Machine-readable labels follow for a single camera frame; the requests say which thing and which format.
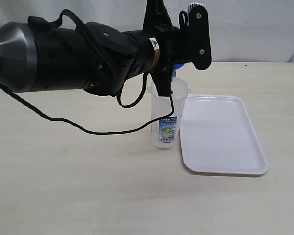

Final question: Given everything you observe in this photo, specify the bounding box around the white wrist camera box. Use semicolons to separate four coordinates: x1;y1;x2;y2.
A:
187;2;205;12

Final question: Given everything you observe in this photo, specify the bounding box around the blue bottle lid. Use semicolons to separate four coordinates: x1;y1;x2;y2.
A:
172;63;185;77

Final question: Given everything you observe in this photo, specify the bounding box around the white plastic tray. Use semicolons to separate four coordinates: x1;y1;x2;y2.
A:
180;94;269;177

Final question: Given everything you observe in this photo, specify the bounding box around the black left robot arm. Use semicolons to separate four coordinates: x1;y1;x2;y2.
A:
0;0;212;97

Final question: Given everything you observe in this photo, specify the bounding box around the black cable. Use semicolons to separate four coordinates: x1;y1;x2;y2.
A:
0;9;189;135

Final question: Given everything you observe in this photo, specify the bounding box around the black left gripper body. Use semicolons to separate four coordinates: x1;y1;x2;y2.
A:
143;0;212;71

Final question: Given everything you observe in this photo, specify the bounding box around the clear plastic tea bottle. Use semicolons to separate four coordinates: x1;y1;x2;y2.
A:
147;77;189;149

